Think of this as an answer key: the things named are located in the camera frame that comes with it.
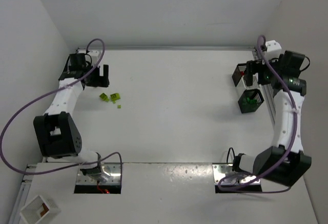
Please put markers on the metal base plate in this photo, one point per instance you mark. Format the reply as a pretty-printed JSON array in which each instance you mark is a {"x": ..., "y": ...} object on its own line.
[
  {"x": 235, "y": 179},
  {"x": 106, "y": 174}
]

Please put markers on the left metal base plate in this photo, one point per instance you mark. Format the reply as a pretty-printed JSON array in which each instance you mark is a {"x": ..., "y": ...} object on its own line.
[{"x": 106, "y": 174}]

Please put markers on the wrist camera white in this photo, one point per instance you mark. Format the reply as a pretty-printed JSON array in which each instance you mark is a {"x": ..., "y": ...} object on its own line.
[
  {"x": 92, "y": 56},
  {"x": 271, "y": 49}
]

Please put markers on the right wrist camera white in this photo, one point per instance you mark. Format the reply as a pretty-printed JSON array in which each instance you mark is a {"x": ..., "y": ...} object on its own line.
[{"x": 271, "y": 49}]

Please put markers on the near black slatted container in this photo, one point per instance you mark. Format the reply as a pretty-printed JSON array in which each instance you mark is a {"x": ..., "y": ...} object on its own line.
[{"x": 250, "y": 108}]

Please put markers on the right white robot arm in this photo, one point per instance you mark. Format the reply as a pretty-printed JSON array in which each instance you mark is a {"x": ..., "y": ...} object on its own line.
[{"x": 286, "y": 155}]

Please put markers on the yellow-green lego brick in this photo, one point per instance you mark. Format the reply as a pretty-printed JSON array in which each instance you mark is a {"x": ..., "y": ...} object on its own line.
[{"x": 114, "y": 97}]

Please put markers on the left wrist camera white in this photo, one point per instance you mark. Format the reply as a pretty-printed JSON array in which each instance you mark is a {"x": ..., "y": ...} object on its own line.
[{"x": 92, "y": 56}]

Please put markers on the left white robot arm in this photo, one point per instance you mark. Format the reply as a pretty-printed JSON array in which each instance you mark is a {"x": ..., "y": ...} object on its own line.
[{"x": 57, "y": 134}]

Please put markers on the white slatted container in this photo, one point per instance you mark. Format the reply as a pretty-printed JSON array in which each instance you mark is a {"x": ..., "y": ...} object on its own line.
[
  {"x": 39, "y": 210},
  {"x": 241, "y": 87}
]

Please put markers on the middle white slatted container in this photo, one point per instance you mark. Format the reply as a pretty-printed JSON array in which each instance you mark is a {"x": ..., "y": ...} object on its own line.
[{"x": 241, "y": 87}]

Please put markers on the large green lego brick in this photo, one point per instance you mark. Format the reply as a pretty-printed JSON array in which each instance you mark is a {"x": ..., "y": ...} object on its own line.
[{"x": 250, "y": 99}]

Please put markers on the black slatted container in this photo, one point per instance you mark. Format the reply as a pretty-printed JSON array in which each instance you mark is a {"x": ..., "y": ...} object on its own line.
[
  {"x": 238, "y": 73},
  {"x": 250, "y": 108}
]

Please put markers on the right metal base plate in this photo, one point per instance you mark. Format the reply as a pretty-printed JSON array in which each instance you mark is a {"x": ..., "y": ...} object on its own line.
[{"x": 235, "y": 179}]

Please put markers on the far black slatted container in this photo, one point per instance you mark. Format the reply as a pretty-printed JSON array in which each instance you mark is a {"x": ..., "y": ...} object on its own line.
[{"x": 238, "y": 73}]

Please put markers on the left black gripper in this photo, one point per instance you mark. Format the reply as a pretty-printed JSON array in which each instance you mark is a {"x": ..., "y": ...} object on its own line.
[{"x": 97, "y": 80}]

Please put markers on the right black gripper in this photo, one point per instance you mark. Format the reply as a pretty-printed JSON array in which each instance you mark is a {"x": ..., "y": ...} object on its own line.
[{"x": 249, "y": 73}]

